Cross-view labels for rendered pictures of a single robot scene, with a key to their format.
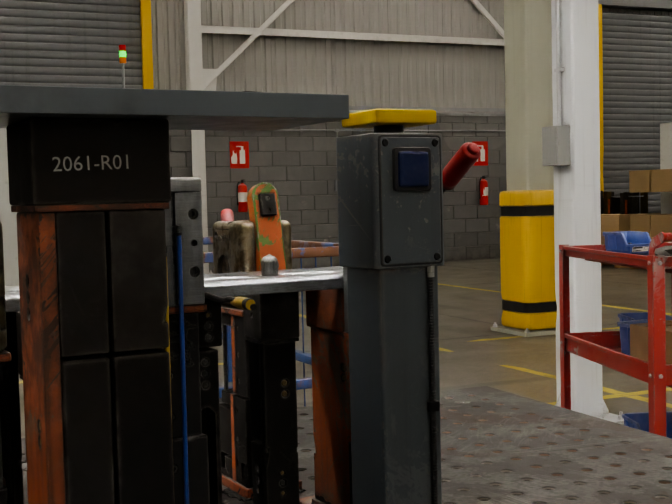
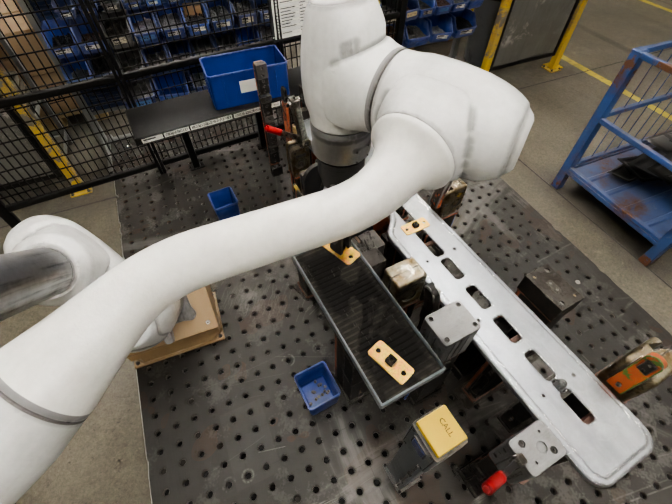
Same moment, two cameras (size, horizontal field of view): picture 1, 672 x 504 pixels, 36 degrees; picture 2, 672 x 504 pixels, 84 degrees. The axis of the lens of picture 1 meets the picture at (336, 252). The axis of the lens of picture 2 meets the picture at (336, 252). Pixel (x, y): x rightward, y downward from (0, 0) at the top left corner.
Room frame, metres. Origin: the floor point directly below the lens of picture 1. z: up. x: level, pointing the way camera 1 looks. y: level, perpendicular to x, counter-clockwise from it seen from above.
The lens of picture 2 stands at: (0.73, -0.19, 1.82)
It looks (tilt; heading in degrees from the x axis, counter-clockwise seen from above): 52 degrees down; 90
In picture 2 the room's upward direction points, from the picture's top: straight up
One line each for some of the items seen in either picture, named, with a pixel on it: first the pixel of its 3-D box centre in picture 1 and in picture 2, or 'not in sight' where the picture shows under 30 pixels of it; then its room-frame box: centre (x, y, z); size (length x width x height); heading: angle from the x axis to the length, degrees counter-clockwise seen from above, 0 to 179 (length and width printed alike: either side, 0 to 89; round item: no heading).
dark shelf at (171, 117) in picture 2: not in sight; (245, 97); (0.35, 1.24, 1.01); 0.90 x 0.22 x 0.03; 29
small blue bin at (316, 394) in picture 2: not in sight; (317, 389); (0.67, 0.15, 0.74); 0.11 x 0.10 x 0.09; 119
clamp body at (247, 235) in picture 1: (252, 355); (606, 386); (1.40, 0.12, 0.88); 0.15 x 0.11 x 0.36; 29
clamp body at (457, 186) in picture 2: not in sight; (440, 222); (1.08, 0.68, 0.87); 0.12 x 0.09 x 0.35; 29
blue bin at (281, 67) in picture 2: not in sight; (245, 76); (0.37, 1.25, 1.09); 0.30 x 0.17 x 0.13; 23
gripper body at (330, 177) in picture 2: not in sight; (341, 174); (0.73, 0.28, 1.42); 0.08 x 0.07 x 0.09; 47
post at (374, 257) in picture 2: not in sight; (367, 298); (0.82, 0.36, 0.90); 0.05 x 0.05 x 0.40; 29
